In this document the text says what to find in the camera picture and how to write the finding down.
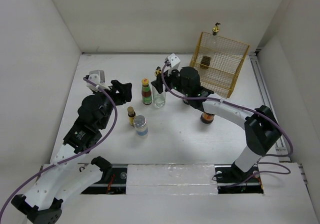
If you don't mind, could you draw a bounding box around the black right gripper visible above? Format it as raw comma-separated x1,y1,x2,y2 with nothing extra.
151,65,191,97

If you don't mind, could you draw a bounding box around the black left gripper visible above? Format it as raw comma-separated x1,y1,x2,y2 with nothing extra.
92,80,131,129

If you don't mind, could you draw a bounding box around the clear glass oil bottle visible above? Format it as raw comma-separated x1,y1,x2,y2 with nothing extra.
152,66,166,108

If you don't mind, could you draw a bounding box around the dark liquid oil bottle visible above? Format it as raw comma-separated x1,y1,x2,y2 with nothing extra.
200,22,221,69

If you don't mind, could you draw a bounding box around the black cap vinegar bottle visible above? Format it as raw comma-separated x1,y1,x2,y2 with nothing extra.
182,96,193,105

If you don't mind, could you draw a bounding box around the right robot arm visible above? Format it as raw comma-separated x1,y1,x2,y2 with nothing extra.
151,67,281,183

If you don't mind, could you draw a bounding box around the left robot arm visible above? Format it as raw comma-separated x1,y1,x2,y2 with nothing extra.
11,77,132,224

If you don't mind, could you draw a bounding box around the yellow cap sauce bottle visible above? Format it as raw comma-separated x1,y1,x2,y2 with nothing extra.
141,78,152,105

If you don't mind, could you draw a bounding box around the small brown bottle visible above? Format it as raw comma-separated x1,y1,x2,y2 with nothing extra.
127,106,136,126

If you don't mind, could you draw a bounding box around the silver lid spice jar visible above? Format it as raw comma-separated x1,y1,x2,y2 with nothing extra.
133,115,148,138

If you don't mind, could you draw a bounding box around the red lid sauce jar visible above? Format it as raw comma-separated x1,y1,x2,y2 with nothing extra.
200,112,215,124

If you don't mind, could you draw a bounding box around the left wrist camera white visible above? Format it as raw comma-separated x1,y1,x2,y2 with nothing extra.
85,70,106,92

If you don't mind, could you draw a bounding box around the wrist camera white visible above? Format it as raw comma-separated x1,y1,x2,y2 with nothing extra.
85,70,106,92
164,53,181,76

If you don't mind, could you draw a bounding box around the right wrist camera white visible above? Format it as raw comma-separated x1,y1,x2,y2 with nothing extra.
164,53,181,76

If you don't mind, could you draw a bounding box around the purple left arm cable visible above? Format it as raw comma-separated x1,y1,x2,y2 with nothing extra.
0,76,118,217

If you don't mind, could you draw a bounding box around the gold wire basket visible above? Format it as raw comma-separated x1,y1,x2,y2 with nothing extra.
189,32,250,98

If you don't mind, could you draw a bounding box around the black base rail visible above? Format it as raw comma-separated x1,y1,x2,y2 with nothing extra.
83,164,264,196

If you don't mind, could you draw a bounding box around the aluminium side rail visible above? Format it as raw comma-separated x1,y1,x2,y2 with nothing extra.
249,52,291,163

